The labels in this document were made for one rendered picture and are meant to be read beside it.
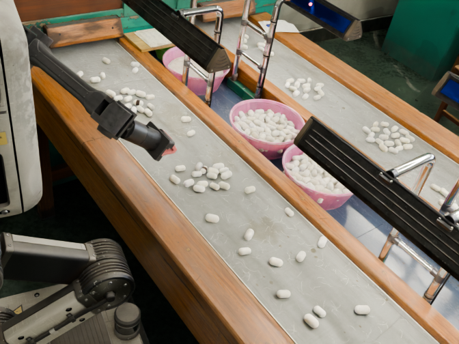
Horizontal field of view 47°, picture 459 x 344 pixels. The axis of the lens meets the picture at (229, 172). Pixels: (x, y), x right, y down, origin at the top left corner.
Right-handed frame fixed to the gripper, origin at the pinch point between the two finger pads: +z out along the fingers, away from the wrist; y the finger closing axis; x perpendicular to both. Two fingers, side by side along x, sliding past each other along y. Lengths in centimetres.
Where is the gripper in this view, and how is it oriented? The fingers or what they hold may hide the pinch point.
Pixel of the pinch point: (173, 150)
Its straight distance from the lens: 147.0
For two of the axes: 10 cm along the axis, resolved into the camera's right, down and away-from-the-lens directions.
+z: 5.1, 2.5, 8.2
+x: -6.2, 7.7, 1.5
